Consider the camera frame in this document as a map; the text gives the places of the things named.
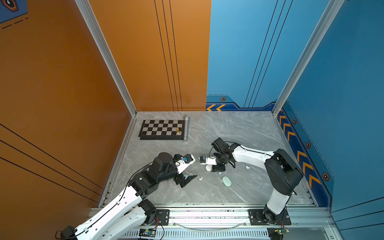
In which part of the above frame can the white earbud charging case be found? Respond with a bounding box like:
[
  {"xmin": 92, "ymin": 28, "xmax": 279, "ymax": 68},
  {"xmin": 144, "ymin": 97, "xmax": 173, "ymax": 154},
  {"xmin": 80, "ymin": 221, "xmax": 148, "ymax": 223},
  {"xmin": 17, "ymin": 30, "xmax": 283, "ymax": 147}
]
[{"xmin": 205, "ymin": 165, "xmax": 213, "ymax": 172}]

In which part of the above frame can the aluminium corner post left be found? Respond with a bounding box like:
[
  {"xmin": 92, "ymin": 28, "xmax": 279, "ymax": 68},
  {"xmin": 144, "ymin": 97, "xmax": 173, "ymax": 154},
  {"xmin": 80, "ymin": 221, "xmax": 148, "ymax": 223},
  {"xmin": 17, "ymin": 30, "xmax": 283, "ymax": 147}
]
[{"xmin": 75, "ymin": 0, "xmax": 137, "ymax": 117}]

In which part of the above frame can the aluminium corner post right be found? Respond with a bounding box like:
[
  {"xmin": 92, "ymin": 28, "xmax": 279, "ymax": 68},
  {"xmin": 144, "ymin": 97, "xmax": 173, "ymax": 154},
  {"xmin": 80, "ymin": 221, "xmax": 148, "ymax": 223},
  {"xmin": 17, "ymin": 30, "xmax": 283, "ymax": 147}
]
[{"xmin": 272, "ymin": 0, "xmax": 345, "ymax": 117}]

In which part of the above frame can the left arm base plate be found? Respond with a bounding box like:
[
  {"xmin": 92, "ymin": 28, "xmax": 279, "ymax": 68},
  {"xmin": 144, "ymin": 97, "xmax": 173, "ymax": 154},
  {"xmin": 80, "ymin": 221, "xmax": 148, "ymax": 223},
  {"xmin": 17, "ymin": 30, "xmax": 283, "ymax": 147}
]
[{"xmin": 147, "ymin": 209, "xmax": 170, "ymax": 227}]

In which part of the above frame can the mint green charging case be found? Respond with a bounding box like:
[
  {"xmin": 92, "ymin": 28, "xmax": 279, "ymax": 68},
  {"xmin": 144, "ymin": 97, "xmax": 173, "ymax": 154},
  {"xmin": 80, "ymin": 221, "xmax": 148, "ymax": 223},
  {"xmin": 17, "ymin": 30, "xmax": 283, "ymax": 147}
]
[{"xmin": 222, "ymin": 176, "xmax": 232, "ymax": 187}]

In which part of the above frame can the silver microphone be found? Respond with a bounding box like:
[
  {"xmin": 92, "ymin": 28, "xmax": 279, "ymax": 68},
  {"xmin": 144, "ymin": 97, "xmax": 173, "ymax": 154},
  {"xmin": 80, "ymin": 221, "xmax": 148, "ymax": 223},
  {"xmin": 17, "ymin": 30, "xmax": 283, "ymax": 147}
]
[{"xmin": 183, "ymin": 115, "xmax": 190, "ymax": 142}]

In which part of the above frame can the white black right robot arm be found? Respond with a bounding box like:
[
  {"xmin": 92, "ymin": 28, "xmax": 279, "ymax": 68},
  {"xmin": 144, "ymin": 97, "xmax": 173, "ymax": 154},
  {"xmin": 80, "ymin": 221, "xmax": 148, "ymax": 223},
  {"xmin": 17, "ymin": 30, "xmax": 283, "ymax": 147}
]
[{"xmin": 200, "ymin": 138, "xmax": 304, "ymax": 225}]

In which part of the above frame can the black white chessboard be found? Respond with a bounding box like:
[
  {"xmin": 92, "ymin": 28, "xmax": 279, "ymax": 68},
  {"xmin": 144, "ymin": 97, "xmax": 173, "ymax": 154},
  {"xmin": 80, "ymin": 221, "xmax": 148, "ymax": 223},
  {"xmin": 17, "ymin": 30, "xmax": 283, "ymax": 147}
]
[{"xmin": 139, "ymin": 120, "xmax": 184, "ymax": 140}]

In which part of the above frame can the green circuit board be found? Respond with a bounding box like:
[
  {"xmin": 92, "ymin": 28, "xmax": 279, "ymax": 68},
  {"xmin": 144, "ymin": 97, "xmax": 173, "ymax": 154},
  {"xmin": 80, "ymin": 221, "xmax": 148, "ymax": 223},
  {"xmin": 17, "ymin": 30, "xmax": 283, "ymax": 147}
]
[{"xmin": 138, "ymin": 229, "xmax": 157, "ymax": 240}]

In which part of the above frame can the aluminium corner post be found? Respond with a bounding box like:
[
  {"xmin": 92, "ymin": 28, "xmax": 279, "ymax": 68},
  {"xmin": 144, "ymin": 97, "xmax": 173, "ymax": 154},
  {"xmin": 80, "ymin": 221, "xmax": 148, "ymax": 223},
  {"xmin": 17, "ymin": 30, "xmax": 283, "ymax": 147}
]
[
  {"xmin": 272, "ymin": 0, "xmax": 345, "ymax": 117},
  {"xmin": 75, "ymin": 0, "xmax": 137, "ymax": 117}
]

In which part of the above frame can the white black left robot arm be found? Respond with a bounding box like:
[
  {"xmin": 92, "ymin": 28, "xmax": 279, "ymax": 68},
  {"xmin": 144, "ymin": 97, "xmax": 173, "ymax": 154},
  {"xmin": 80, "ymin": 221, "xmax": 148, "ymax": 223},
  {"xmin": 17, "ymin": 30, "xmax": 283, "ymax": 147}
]
[{"xmin": 55, "ymin": 153, "xmax": 196, "ymax": 240}]

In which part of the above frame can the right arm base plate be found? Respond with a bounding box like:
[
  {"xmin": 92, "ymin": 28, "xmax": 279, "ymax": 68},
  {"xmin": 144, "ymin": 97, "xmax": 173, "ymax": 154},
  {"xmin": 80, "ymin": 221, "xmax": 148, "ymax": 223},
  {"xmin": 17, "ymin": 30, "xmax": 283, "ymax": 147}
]
[{"xmin": 248, "ymin": 208, "xmax": 292, "ymax": 226}]

